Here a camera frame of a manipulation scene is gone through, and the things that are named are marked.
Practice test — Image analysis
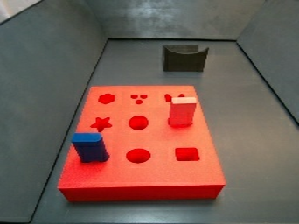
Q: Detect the red shape-sorting board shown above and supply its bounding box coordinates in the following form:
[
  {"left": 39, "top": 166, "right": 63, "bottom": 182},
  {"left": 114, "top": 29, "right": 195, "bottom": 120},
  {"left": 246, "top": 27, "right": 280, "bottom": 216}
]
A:
[{"left": 58, "top": 86, "right": 226, "bottom": 202}]

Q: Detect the pink rectangular block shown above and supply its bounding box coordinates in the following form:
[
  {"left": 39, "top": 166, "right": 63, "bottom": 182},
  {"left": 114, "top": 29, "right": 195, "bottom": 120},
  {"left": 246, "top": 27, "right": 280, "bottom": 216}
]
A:
[{"left": 168, "top": 97, "right": 198, "bottom": 127}]

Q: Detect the blue rounded block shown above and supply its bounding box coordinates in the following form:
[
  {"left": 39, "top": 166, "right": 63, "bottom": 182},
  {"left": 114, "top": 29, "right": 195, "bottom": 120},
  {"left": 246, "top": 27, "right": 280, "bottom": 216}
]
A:
[{"left": 71, "top": 132, "right": 108, "bottom": 163}]

